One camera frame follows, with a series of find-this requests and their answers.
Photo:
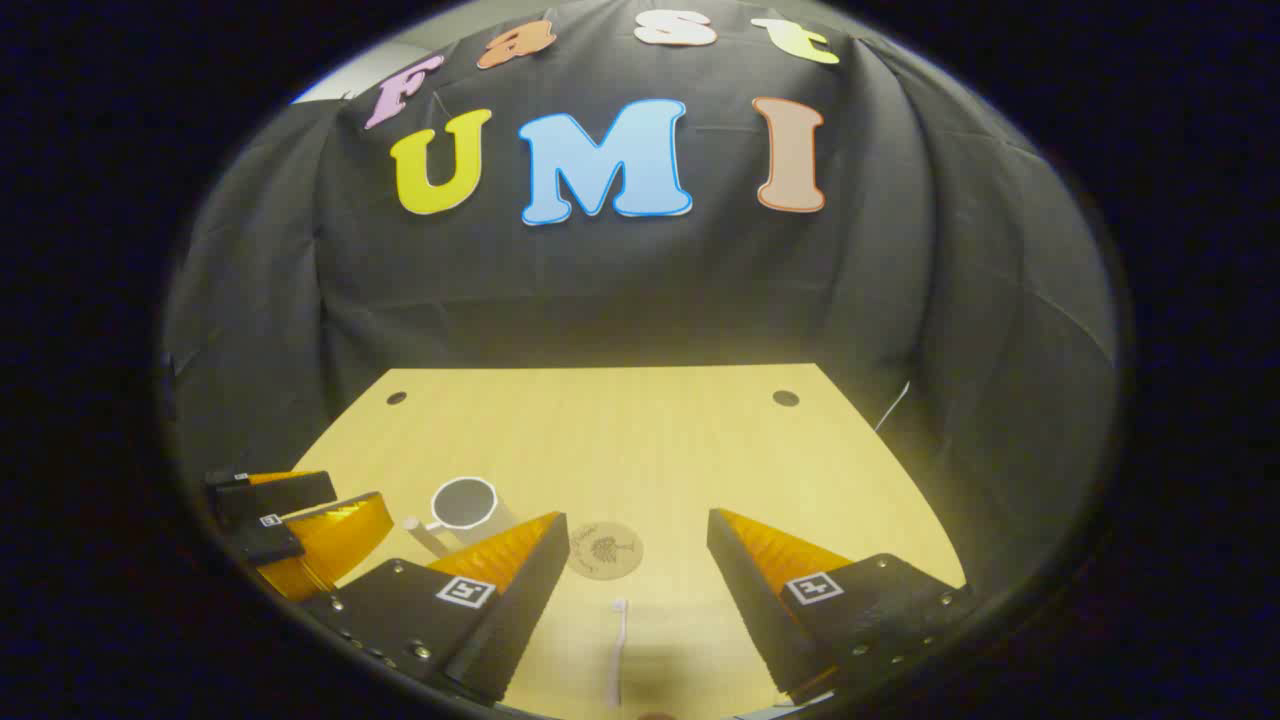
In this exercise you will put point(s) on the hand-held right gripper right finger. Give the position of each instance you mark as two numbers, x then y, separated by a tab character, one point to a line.
750	610

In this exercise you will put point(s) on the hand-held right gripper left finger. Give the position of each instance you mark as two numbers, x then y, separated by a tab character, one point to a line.
520	620

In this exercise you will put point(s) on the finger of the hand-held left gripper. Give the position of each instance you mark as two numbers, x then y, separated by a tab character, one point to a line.
340	540
285	495

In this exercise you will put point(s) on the white toothbrush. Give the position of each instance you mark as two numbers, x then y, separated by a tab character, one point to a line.
617	650

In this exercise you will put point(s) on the round cork coaster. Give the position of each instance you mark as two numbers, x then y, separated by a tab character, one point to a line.
605	550

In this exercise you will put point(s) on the beige cup with white rim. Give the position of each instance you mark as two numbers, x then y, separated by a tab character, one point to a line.
465	503

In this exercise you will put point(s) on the wooden desktop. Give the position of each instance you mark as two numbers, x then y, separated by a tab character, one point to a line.
640	450

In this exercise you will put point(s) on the black backdrop cloth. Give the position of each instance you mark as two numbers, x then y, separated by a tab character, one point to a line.
640	290

